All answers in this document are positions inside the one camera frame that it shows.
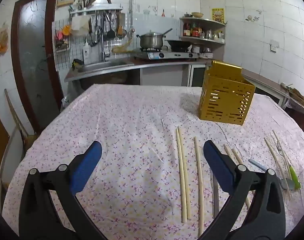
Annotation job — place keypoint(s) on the white corner shelf with bottles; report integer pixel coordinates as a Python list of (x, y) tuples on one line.
[(204, 40)]

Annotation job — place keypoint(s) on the metal wall rack shelf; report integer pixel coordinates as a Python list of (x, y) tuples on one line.
[(97, 9)]

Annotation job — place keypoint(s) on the chrome kitchen faucet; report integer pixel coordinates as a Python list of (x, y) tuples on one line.
[(102, 45)]

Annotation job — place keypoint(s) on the gold perforated utensil holder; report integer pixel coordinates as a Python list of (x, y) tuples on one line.
[(224, 105)]

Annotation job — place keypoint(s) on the hanging plastic bags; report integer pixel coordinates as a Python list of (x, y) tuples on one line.
[(1, 40)]

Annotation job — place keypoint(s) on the grey wall pipe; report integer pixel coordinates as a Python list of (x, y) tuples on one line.
[(131, 5)]

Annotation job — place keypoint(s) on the white soap bottle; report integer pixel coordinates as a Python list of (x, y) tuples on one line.
[(86, 53)]

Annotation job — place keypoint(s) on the black hanging spatula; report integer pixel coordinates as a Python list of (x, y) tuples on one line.
[(111, 32)]

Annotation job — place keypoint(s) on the stainless steel sink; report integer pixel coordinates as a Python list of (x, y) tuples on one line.
[(104, 65)]

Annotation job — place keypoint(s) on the beige wall control box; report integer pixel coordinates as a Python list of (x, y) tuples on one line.
[(65, 0)]

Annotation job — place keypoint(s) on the white kitchen cabinet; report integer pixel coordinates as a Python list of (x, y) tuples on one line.
[(167, 75)]

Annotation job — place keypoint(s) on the yellow wall sticker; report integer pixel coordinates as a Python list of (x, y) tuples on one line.
[(218, 15)]

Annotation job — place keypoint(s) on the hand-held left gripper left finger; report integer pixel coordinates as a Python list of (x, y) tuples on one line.
[(87, 166)]

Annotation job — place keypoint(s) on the stainless gas stove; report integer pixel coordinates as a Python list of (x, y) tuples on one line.
[(167, 55)]

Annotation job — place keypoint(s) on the white hanging plastic bag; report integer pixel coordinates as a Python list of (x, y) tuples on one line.
[(79, 26)]

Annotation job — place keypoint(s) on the stainless steel cooking pot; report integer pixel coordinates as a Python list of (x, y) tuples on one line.
[(150, 41)]

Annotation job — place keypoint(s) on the black wok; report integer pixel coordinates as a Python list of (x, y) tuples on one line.
[(178, 44)]

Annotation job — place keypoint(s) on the floral pink white tablecloth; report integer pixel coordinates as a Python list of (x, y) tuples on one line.
[(117, 130)]

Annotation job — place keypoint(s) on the stainless kitchen counter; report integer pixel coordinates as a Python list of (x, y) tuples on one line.
[(142, 66)]

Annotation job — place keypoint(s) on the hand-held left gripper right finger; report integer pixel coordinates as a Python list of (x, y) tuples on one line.
[(217, 166)]

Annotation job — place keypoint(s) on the dark brown framed door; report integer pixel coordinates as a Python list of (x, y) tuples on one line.
[(34, 55)]

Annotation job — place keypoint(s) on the cluttered side table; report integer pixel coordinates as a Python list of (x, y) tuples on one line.
[(279, 87)]

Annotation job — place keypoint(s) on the silver metal utensil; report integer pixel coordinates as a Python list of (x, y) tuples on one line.
[(216, 200)]

